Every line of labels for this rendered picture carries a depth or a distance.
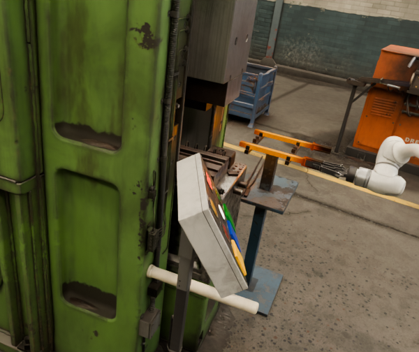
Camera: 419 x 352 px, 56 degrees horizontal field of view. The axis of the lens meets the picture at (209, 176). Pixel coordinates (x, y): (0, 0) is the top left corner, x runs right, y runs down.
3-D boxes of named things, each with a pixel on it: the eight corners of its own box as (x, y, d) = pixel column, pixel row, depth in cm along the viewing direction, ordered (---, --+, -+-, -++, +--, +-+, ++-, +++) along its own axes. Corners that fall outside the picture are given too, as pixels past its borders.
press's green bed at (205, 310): (220, 306, 232) (232, 240, 211) (197, 355, 200) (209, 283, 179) (136, 276, 246) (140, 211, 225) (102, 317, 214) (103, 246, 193)
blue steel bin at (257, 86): (269, 115, 598) (279, 66, 566) (252, 128, 531) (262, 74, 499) (198, 97, 635) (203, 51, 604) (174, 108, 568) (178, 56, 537)
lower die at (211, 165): (226, 172, 181) (229, 155, 177) (211, 190, 164) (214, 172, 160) (144, 150, 192) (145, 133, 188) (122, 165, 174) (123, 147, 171)
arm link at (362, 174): (366, 184, 189) (353, 180, 191) (371, 167, 186) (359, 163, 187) (364, 191, 182) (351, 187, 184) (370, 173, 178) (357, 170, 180)
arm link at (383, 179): (363, 193, 187) (371, 170, 191) (398, 203, 182) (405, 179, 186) (367, 184, 177) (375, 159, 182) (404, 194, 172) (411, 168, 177)
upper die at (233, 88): (239, 96, 165) (242, 73, 161) (224, 107, 148) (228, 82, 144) (149, 77, 176) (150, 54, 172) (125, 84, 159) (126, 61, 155)
